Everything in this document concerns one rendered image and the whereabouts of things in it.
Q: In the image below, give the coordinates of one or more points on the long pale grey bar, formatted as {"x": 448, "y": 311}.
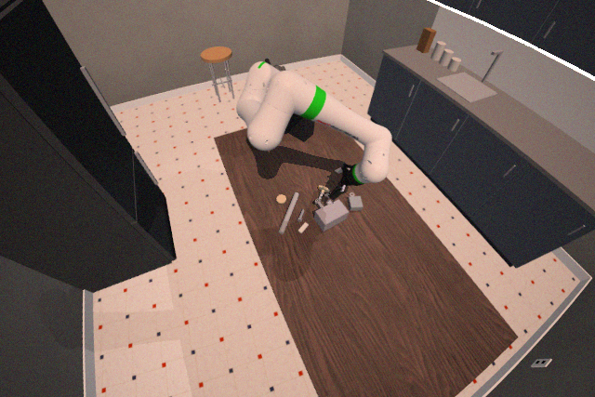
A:
{"x": 289, "y": 213}

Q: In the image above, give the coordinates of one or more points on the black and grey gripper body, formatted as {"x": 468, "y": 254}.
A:
{"x": 345, "y": 180}

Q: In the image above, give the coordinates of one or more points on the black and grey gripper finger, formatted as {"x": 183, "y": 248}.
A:
{"x": 343, "y": 168}
{"x": 336, "y": 192}

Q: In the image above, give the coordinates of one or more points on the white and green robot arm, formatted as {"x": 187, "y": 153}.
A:
{"x": 282, "y": 93}

